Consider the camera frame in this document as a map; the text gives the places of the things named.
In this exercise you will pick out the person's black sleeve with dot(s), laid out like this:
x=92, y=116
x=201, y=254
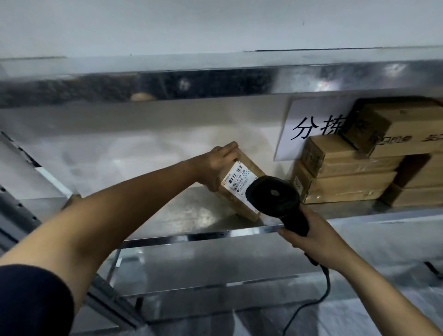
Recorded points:
x=31, y=304

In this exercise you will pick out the taped parcel with orange label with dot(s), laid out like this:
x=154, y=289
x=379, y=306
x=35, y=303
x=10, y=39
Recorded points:
x=249, y=166

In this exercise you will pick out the person's right hand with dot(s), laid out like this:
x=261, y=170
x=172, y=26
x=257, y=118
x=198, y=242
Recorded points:
x=322, y=242

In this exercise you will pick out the person's right forearm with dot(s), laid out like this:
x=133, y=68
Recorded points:
x=387, y=297

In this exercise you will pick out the black barcode scanner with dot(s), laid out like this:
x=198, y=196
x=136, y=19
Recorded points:
x=273, y=194

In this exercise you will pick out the metal shelving rack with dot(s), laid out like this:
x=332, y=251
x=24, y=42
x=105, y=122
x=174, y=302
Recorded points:
x=173, y=79

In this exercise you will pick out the person's left hand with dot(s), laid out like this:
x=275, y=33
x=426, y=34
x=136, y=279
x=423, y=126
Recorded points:
x=213, y=166

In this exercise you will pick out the person's left forearm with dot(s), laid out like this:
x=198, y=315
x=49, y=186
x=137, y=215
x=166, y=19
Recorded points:
x=104, y=221

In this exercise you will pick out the white paper sign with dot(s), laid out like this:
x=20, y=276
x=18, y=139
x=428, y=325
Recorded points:
x=308, y=124

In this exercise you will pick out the stack of cardboard boxes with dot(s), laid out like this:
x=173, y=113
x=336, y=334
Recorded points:
x=346, y=176

